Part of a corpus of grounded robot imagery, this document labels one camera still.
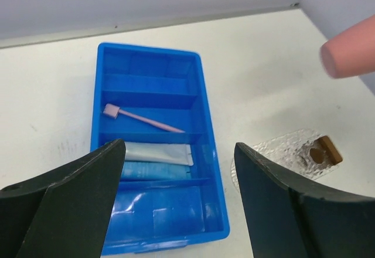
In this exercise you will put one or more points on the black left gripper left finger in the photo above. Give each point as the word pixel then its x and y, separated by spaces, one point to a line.
pixel 64 212

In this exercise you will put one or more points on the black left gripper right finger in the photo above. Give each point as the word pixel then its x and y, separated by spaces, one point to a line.
pixel 289 215

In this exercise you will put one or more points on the clear holder with wooden ends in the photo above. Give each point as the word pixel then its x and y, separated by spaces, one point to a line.
pixel 319 157

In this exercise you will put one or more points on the pink plastic cup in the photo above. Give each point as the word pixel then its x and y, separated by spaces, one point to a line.
pixel 350 53

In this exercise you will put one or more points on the blue toothpaste tube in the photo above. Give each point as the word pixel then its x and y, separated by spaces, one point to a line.
pixel 150 171

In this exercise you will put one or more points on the pink toothbrush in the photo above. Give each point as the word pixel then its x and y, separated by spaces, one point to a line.
pixel 114 111

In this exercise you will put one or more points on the white toothpaste tube green cap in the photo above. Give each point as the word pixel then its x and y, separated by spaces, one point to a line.
pixel 180 154

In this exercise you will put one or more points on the blue plastic divided bin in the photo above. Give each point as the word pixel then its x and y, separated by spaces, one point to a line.
pixel 170 193

